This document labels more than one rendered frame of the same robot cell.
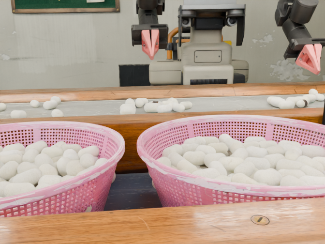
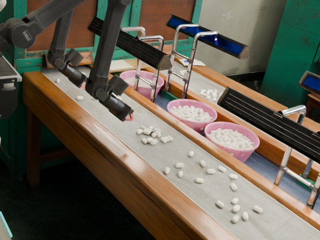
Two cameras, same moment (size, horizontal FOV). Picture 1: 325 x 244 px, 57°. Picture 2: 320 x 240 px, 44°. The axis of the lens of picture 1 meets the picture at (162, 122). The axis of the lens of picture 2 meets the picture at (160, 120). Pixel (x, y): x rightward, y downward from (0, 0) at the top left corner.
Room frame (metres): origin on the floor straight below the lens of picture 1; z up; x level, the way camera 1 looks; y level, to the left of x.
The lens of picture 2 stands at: (1.64, 1.25, 1.63)
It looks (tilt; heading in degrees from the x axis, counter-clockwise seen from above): 27 degrees down; 231
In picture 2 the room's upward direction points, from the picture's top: 10 degrees clockwise
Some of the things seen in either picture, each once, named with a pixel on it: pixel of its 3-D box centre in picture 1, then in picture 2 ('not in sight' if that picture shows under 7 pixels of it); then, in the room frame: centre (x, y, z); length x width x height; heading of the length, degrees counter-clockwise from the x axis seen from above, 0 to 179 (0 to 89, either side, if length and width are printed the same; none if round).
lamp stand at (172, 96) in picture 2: not in sight; (190, 65); (0.17, -0.38, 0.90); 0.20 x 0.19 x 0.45; 95
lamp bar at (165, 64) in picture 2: not in sight; (125, 40); (0.64, -0.35, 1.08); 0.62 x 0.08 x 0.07; 95
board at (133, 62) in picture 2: not in sight; (121, 65); (0.40, -0.76, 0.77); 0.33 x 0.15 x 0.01; 5
